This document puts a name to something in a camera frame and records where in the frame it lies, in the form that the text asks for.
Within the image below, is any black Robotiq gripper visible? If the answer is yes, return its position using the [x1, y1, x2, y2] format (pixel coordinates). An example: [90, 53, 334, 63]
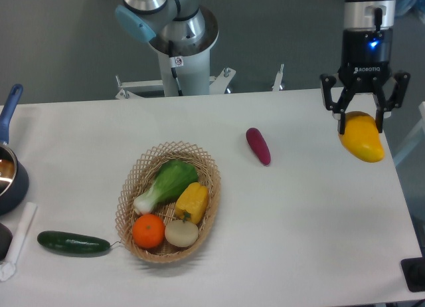
[319, 29, 410, 135]

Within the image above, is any yellow mango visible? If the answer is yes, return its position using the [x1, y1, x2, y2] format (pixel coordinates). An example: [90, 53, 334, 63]
[339, 111, 385, 163]

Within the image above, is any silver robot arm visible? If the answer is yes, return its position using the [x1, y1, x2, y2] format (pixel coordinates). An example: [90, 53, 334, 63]
[115, 0, 410, 134]

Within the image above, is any woven wicker basket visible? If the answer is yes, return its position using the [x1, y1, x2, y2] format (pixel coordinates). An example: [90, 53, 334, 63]
[115, 141, 222, 263]

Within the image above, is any purple sweet potato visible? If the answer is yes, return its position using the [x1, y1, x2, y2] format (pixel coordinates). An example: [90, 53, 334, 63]
[246, 128, 271, 166]

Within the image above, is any white metal robot stand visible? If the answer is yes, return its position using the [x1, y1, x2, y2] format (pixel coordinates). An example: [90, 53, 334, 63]
[114, 63, 286, 100]

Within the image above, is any black object at right edge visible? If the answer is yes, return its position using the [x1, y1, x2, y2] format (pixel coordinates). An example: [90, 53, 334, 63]
[400, 257, 425, 292]

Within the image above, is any green bok choy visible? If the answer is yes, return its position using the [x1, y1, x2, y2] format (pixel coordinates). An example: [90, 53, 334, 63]
[133, 159, 199, 215]

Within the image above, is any yellow bell pepper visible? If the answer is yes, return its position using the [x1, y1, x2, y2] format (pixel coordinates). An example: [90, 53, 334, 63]
[175, 182, 209, 225]

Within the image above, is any pale round onion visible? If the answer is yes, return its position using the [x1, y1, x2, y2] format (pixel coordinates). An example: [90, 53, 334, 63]
[165, 220, 199, 248]

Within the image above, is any orange tangerine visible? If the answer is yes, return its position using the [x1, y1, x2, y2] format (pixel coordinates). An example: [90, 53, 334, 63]
[131, 214, 165, 249]

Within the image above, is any dark green cucumber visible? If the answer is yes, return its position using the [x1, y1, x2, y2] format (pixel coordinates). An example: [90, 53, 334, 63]
[37, 231, 111, 257]

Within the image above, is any blue saucepan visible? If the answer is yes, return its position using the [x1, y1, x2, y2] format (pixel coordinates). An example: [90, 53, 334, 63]
[1, 84, 29, 215]

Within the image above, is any dark round object left edge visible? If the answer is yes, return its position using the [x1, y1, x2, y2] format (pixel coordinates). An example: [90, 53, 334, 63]
[0, 223, 13, 260]

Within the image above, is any white rolled cloth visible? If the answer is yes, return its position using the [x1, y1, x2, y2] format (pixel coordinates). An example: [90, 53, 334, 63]
[1, 202, 38, 282]

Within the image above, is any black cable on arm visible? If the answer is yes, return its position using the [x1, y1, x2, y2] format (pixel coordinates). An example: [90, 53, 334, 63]
[167, 39, 184, 97]

